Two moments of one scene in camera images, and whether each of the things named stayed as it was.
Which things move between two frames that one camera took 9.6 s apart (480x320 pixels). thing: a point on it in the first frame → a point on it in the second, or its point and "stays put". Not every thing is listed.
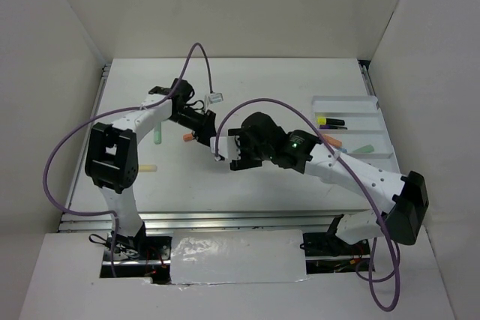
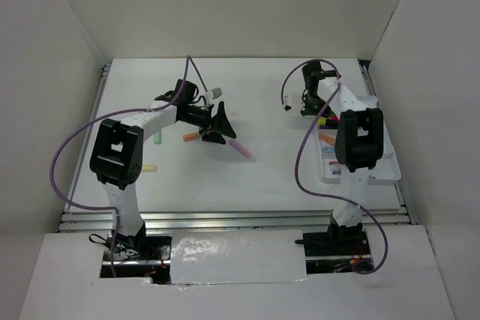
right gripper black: [244, 162] → [306, 110]
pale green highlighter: [157, 134] stays put
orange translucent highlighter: [334, 142] stays put
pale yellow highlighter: [148, 168] stays put
